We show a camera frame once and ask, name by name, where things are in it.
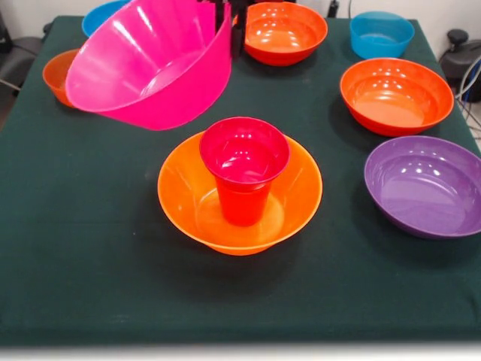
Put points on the small magenta bowl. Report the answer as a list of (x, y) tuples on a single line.
[(244, 158)]

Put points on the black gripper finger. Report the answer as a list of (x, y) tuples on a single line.
[(219, 15), (238, 32)]

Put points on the large pink bowl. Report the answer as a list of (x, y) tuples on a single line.
[(150, 67)]

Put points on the orange cup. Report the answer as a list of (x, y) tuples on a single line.
[(242, 207)]

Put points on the wide purple bowl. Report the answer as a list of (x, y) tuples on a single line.
[(421, 188)]

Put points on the dark green tablecloth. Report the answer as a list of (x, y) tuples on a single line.
[(240, 293)]

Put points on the black cylindrical plug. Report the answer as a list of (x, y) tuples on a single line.
[(333, 8)]

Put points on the large blue bowl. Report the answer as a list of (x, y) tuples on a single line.
[(97, 19)]

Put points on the wide red-orange bowl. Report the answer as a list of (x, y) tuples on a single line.
[(394, 97), (285, 37)]

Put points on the small light blue bowl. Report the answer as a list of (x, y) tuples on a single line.
[(379, 47)]

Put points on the grey office chair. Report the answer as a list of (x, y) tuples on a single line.
[(22, 52)]

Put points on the small orange bowl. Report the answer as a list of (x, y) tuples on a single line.
[(56, 79)]

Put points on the large yellow-orange bowl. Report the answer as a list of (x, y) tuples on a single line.
[(180, 195)]

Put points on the black office chair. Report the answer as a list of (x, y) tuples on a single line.
[(462, 56)]

